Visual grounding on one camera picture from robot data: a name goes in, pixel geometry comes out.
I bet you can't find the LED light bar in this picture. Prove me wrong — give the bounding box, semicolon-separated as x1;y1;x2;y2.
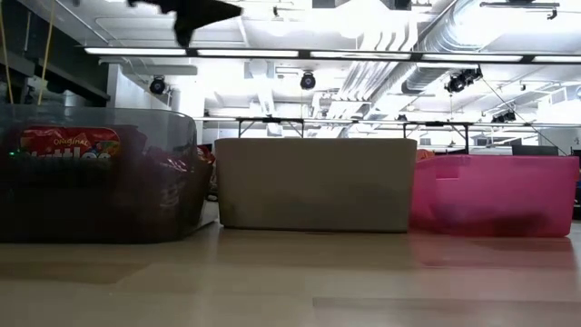
84;46;581;65

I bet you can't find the black monitor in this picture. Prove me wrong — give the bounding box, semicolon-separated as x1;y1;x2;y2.
511;144;560;157

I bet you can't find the dark translucent plastic bin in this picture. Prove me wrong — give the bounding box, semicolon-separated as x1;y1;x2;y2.
0;103;215;245

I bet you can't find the red translucent plastic bin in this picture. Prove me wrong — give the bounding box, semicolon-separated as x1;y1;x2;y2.
408;154;581;238

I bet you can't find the black table leg frame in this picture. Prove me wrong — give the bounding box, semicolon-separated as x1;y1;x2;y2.
402;120;472;155
235;116;306;139

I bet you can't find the red Skittles candy pack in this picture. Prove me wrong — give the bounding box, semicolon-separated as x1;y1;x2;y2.
18;125;123;161
144;144;216;183

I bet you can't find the yellow extension cable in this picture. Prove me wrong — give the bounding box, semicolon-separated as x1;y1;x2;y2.
36;0;56;106

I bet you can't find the black spotlight cluster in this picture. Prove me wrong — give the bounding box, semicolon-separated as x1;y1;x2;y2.
443;66;485;94

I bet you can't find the black ceiling rail fixture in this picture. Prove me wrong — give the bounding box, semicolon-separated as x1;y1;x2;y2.
479;1;561;22

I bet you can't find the light grey plastic bin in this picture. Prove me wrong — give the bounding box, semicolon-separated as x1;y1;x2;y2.
213;137;418;234

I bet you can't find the silver ventilation duct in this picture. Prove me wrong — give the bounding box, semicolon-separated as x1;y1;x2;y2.
401;0;505;95

